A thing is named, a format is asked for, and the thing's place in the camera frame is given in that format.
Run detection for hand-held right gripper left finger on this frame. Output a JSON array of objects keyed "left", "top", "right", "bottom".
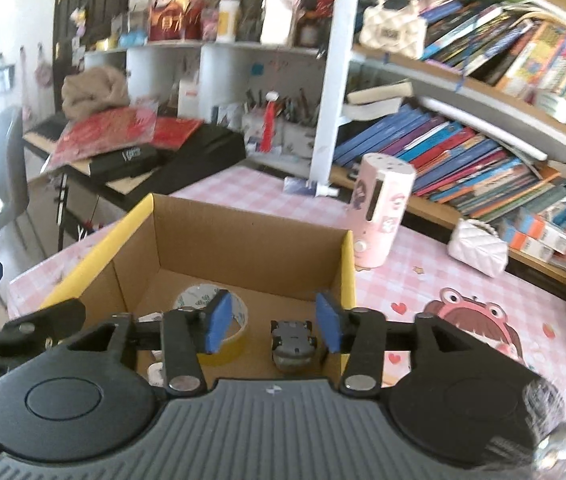
[{"left": 66, "top": 290, "right": 234, "bottom": 395}]

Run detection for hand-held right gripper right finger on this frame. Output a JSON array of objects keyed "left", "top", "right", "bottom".
[{"left": 314, "top": 291, "right": 534, "bottom": 397}]

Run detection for yellow tape roll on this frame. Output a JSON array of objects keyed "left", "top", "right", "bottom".
[{"left": 173, "top": 284, "right": 250, "bottom": 366}]

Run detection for grey toy car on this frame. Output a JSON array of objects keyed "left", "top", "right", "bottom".
[{"left": 269, "top": 317, "right": 320, "bottom": 373}]

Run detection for yellow cardboard box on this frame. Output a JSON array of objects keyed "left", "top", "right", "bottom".
[{"left": 38, "top": 192, "right": 359, "bottom": 386}]

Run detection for pink cylindrical device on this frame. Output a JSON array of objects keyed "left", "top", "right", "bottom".
[{"left": 345, "top": 152, "right": 416, "bottom": 271}]

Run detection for blue white packet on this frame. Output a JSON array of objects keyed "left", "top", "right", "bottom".
[{"left": 283, "top": 176, "right": 339, "bottom": 198}]

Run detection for white quilted pouch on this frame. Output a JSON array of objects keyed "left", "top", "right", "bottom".
[{"left": 447, "top": 217, "right": 510, "bottom": 278}]

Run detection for black long case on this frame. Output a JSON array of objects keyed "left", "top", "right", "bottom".
[{"left": 108, "top": 122, "right": 246, "bottom": 196}]

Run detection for group of pen holders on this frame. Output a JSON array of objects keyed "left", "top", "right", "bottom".
[{"left": 240, "top": 87, "right": 321, "bottom": 153}]

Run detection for orange white box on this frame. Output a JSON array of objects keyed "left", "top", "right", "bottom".
[
  {"left": 513, "top": 207, "right": 566, "bottom": 253},
  {"left": 498, "top": 222, "right": 554, "bottom": 261}
]

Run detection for row of blue books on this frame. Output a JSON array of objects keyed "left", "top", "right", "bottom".
[{"left": 333, "top": 105, "right": 566, "bottom": 221}]

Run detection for beige cloth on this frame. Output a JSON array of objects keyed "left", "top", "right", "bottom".
[{"left": 60, "top": 65, "right": 131, "bottom": 121}]

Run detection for white card box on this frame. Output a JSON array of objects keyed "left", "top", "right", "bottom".
[{"left": 178, "top": 77, "right": 200, "bottom": 121}]

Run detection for white long flat board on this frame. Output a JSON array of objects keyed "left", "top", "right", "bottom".
[{"left": 413, "top": 95, "right": 548, "bottom": 161}]

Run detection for white curved shelf unit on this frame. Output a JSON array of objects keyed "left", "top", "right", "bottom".
[{"left": 83, "top": 40, "right": 329, "bottom": 161}]

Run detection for white bottle yellow label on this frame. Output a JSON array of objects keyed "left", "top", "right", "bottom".
[{"left": 215, "top": 0, "right": 241, "bottom": 43}]

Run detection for red fortune god figure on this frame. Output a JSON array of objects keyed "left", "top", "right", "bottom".
[{"left": 148, "top": 0, "right": 207, "bottom": 42}]

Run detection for white carton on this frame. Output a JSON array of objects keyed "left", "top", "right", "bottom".
[{"left": 260, "top": 0, "right": 304, "bottom": 46}]

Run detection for white pearl-handle handbag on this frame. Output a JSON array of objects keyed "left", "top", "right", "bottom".
[{"left": 359, "top": 0, "right": 426, "bottom": 60}]

